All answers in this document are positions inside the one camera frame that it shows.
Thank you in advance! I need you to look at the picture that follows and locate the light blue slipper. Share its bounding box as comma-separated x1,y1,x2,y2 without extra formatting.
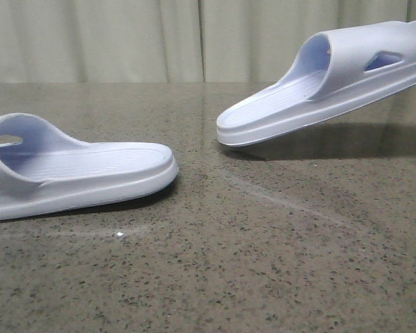
216,20,416,146
0,113,178,220

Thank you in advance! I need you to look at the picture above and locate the beige pleated curtain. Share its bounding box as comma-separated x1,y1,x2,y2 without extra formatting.
0,1,416,83

